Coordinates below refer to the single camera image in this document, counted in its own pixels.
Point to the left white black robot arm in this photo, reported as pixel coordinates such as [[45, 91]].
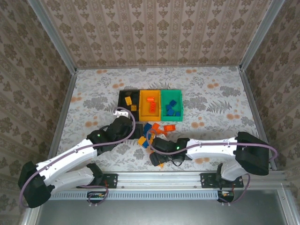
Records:
[[70, 155]]

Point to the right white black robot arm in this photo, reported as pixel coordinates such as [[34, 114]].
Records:
[[211, 148]]

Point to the blue lego brick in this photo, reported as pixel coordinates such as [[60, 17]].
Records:
[[177, 114], [172, 103], [147, 128], [146, 144], [170, 113], [169, 107]]

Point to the green plastic bin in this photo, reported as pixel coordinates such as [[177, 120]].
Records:
[[164, 118]]

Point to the black plastic bin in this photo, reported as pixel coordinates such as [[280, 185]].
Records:
[[122, 110]]

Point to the orange plastic bin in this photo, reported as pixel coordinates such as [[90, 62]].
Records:
[[143, 116]]

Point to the small yellow lego brick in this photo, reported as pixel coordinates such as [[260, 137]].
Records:
[[133, 107]]

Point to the grey metal base panel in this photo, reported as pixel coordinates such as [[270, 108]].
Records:
[[152, 213]]

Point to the long aluminium base rail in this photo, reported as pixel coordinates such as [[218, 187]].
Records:
[[159, 179]]

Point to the aluminium side rail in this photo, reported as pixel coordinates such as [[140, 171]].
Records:
[[253, 105], [63, 117]]

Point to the aluminium frame post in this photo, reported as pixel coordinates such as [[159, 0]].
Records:
[[54, 37], [260, 37]]

